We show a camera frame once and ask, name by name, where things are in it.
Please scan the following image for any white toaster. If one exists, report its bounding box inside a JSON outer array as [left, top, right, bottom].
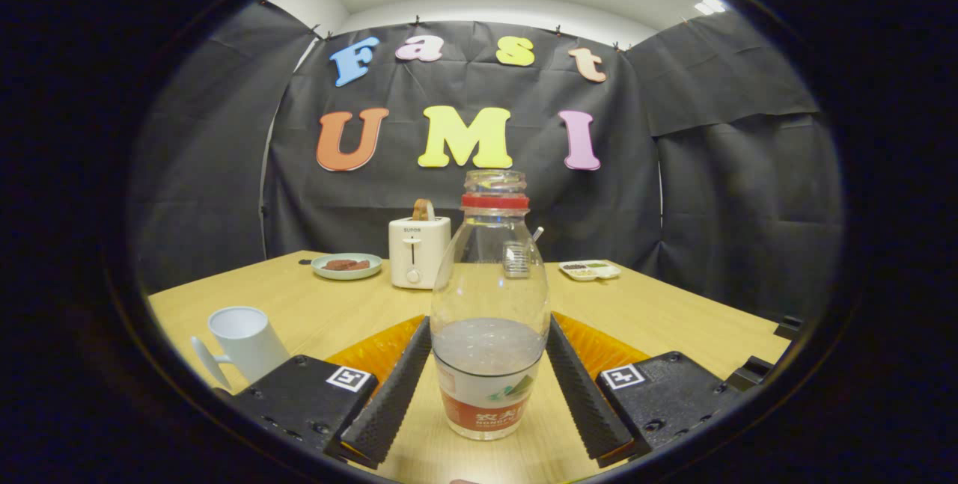
[[388, 215, 452, 290]]

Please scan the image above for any white cup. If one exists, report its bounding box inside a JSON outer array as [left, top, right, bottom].
[[190, 306, 291, 393]]

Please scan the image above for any metal wire basket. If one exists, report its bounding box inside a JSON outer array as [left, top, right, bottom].
[[503, 241, 532, 279]]

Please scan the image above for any wooden table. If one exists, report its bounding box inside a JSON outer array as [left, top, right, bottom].
[[147, 250, 793, 484]]

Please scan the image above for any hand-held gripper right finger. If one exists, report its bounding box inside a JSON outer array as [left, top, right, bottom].
[[546, 311, 749, 468]]

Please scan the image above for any black backdrop cloth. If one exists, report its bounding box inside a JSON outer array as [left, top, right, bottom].
[[127, 0, 846, 320]]

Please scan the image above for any pale green plate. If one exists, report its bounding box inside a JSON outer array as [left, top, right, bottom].
[[311, 253, 383, 281]]

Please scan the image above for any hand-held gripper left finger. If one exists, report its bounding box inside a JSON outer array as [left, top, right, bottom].
[[217, 314, 433, 470]]

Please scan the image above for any white divided dish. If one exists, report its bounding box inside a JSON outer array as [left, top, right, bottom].
[[558, 260, 622, 282]]

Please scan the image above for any clear plastic juice bottle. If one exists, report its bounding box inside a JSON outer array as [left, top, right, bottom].
[[430, 169, 552, 441]]

